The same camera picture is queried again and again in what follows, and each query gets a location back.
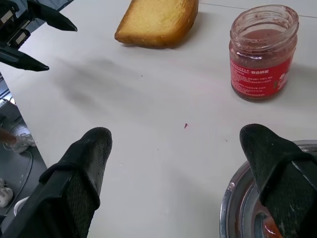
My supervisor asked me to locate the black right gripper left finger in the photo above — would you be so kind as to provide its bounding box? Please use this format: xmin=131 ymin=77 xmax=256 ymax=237
xmin=0 ymin=126 xmax=112 ymax=238

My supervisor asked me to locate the crumpled white plastic wrap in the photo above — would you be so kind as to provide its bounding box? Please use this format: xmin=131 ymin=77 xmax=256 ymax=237
xmin=11 ymin=133 xmax=36 ymax=154

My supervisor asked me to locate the toasted bread slice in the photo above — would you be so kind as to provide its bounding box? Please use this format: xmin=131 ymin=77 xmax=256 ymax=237
xmin=114 ymin=0 xmax=199 ymax=50

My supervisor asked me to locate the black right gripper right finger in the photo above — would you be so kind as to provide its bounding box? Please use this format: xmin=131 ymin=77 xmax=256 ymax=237
xmin=239 ymin=123 xmax=317 ymax=238

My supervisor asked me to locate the glass jam jar red label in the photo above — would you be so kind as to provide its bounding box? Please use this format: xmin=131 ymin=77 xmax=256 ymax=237
xmin=228 ymin=5 xmax=300 ymax=102

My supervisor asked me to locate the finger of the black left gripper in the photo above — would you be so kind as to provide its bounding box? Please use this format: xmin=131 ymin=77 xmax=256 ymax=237
xmin=0 ymin=46 xmax=50 ymax=72
xmin=26 ymin=0 xmax=78 ymax=32

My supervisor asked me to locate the stainless steel bowl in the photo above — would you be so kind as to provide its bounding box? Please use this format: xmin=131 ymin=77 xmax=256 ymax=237
xmin=219 ymin=140 xmax=317 ymax=238

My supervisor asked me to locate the thin white cable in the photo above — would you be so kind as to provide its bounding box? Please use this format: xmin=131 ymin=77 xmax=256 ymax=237
xmin=3 ymin=143 xmax=34 ymax=199

